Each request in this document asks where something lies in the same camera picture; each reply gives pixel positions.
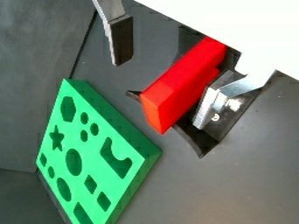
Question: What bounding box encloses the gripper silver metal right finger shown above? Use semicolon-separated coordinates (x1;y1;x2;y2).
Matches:
192;70;269;130

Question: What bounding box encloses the black curved holder stand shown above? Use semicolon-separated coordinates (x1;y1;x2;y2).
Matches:
125;25;262;159

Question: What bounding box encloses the green foam shape board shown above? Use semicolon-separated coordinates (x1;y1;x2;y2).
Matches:
36;80;161;224

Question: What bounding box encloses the red double-square block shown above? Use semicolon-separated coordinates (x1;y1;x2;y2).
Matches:
140;37;226;134

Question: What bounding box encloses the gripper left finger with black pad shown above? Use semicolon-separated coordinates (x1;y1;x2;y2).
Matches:
90;0;133;66

